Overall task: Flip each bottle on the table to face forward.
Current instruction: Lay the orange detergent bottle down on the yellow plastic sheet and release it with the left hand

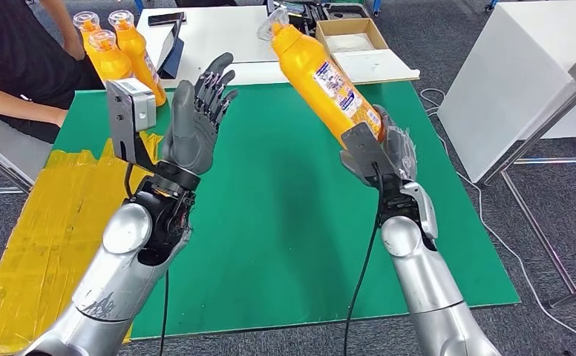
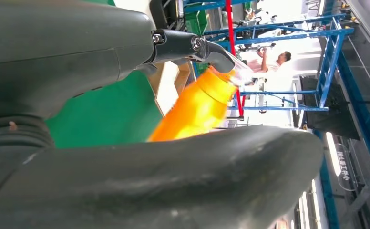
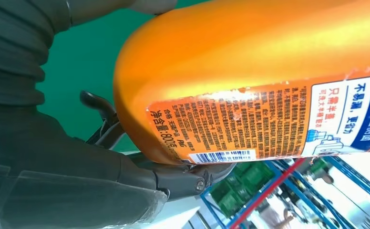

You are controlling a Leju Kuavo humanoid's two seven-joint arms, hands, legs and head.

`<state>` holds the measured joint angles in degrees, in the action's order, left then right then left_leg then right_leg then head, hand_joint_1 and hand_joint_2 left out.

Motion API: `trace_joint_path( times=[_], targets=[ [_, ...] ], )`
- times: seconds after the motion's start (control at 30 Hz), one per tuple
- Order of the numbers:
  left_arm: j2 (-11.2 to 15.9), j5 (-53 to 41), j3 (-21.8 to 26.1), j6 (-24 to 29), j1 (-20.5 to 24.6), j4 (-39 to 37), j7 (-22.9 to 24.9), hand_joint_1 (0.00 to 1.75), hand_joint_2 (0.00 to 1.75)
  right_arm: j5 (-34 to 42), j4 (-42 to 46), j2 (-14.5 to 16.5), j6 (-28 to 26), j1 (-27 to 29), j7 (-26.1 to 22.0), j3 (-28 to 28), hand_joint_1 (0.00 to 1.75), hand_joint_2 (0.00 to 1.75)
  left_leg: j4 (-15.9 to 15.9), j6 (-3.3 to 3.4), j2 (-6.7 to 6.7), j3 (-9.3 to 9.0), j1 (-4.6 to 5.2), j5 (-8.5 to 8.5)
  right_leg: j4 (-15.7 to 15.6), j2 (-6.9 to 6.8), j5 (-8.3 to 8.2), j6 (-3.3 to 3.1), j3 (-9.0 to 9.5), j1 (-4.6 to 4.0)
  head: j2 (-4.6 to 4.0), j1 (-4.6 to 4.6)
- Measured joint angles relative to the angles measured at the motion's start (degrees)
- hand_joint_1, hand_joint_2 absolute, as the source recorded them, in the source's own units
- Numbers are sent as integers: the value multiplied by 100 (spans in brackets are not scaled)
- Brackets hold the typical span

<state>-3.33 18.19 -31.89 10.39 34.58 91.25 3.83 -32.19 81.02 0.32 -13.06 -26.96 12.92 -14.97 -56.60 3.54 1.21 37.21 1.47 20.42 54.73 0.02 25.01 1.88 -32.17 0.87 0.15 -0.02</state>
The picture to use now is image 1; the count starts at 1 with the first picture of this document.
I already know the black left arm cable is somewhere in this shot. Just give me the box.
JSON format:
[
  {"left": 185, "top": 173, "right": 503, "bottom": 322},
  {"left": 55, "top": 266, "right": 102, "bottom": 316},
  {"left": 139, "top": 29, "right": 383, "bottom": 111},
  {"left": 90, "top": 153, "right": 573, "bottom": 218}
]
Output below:
[{"left": 122, "top": 162, "right": 171, "bottom": 356}]

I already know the large white table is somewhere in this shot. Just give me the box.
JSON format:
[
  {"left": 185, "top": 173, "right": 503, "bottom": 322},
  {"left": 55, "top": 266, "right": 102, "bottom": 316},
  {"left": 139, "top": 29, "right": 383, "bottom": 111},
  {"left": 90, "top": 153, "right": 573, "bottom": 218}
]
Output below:
[{"left": 436, "top": 0, "right": 576, "bottom": 185}]

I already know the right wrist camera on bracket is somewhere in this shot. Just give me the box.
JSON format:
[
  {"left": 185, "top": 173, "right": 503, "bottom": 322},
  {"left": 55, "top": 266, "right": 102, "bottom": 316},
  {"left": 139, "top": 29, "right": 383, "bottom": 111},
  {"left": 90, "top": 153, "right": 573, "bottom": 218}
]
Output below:
[{"left": 340, "top": 122, "right": 401, "bottom": 191}]

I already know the person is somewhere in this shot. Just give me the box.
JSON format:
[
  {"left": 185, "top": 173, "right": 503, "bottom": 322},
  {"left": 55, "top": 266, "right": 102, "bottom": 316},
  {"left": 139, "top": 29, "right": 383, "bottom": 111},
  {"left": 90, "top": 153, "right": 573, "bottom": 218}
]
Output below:
[{"left": 0, "top": 0, "right": 105, "bottom": 145}]

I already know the black chair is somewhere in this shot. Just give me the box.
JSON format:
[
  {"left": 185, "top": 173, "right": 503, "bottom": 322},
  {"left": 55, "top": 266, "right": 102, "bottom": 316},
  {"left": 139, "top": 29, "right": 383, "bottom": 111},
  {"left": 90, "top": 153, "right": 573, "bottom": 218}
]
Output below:
[{"left": 174, "top": 0, "right": 238, "bottom": 7}]

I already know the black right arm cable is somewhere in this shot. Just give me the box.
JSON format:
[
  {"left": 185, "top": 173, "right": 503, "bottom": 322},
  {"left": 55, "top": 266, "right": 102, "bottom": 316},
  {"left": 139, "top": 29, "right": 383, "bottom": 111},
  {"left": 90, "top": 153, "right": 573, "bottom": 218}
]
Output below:
[{"left": 342, "top": 162, "right": 385, "bottom": 356}]

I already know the black smartphone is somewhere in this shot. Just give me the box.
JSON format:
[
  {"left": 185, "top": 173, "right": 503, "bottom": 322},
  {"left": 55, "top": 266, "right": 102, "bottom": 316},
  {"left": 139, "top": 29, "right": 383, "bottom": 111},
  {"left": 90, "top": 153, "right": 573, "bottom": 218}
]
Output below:
[{"left": 148, "top": 11, "right": 188, "bottom": 27}]

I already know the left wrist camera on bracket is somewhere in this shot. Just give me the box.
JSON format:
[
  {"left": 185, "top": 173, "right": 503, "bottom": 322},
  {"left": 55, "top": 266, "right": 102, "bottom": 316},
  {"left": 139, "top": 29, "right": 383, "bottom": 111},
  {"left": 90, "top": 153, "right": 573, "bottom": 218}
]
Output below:
[{"left": 105, "top": 78, "right": 172, "bottom": 179}]

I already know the grey side table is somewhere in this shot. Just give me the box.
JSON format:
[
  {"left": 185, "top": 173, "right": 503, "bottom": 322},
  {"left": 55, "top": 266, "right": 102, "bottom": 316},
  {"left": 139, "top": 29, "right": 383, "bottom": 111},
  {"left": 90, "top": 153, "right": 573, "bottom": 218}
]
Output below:
[{"left": 0, "top": 108, "right": 53, "bottom": 197}]

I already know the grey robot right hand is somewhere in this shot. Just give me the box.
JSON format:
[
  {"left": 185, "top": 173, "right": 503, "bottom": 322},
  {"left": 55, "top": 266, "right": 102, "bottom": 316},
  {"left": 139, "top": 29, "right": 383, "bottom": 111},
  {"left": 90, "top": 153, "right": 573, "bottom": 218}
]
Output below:
[{"left": 339, "top": 104, "right": 419, "bottom": 191}]

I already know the white floor cable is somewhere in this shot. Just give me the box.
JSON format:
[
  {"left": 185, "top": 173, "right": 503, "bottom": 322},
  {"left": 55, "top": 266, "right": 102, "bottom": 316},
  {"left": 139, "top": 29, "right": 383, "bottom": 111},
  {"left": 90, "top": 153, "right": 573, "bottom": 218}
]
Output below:
[{"left": 418, "top": 88, "right": 576, "bottom": 344}]

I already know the white box lid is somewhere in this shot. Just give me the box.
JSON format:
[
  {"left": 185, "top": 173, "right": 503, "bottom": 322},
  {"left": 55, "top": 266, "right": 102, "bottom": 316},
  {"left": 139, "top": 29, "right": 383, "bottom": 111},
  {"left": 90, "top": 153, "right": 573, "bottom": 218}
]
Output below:
[{"left": 334, "top": 49, "right": 421, "bottom": 86}]

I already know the green table mat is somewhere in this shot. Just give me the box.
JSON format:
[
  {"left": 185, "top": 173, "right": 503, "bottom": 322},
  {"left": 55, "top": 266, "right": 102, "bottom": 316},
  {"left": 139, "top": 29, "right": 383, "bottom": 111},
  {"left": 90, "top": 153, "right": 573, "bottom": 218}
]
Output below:
[{"left": 51, "top": 81, "right": 522, "bottom": 341}]

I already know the person's left hand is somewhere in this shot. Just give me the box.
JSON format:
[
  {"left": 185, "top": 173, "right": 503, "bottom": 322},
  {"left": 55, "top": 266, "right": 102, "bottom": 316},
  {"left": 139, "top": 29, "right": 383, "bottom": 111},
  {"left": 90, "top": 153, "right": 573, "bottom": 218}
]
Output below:
[{"left": 62, "top": 41, "right": 88, "bottom": 62}]

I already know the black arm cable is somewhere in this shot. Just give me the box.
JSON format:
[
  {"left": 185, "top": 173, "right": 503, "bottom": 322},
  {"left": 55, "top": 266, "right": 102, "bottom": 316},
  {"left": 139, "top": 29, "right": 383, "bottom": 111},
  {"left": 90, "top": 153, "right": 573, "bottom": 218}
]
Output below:
[
  {"left": 122, "top": 162, "right": 171, "bottom": 356},
  {"left": 342, "top": 162, "right": 385, "bottom": 356}
]

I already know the brown cardboard box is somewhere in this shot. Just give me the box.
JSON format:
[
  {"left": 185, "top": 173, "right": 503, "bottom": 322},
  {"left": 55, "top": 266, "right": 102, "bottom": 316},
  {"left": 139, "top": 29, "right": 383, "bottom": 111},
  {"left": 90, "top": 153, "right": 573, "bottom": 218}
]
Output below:
[{"left": 314, "top": 17, "right": 390, "bottom": 82}]

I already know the tablet in dark folio case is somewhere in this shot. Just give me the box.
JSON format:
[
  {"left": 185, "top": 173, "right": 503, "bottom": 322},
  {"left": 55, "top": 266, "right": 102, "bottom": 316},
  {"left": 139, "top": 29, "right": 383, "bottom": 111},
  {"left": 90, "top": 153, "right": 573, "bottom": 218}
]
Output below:
[{"left": 156, "top": 13, "right": 186, "bottom": 79}]

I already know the black tool case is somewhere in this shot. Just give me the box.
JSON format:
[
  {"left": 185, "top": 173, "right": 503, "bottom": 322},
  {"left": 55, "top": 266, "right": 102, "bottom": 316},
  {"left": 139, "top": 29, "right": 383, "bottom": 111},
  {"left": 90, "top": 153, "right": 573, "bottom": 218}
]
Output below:
[{"left": 286, "top": 0, "right": 370, "bottom": 36}]

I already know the orange plastic bottle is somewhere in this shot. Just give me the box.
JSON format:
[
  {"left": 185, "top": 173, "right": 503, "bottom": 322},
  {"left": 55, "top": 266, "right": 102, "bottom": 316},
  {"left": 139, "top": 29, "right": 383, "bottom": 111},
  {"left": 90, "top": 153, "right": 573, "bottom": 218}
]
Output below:
[
  {"left": 257, "top": 7, "right": 385, "bottom": 149},
  {"left": 88, "top": 29, "right": 134, "bottom": 84},
  {"left": 72, "top": 10, "right": 103, "bottom": 70},
  {"left": 108, "top": 10, "right": 168, "bottom": 108}
]

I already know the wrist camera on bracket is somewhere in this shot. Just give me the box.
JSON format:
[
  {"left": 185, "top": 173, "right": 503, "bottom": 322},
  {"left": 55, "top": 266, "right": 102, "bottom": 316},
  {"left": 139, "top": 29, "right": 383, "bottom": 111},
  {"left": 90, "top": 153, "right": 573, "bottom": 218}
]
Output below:
[
  {"left": 340, "top": 122, "right": 401, "bottom": 191},
  {"left": 105, "top": 78, "right": 172, "bottom": 179}
]

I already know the white foam insert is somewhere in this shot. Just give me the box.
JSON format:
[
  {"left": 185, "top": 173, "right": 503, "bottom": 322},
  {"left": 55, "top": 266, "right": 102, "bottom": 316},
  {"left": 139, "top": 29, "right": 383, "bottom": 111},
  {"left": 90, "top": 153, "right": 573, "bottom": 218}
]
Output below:
[{"left": 326, "top": 33, "right": 376, "bottom": 54}]

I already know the yellow plastic sheet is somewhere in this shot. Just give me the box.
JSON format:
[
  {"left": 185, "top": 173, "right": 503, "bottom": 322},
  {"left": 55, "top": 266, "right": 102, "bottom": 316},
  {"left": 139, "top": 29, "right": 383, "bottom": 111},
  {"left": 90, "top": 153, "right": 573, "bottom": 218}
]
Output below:
[{"left": 0, "top": 131, "right": 165, "bottom": 356}]

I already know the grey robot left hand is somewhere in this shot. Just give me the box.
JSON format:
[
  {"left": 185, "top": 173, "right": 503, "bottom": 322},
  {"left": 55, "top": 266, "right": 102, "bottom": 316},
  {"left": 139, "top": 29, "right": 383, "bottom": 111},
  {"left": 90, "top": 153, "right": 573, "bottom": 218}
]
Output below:
[{"left": 161, "top": 52, "right": 240, "bottom": 177}]

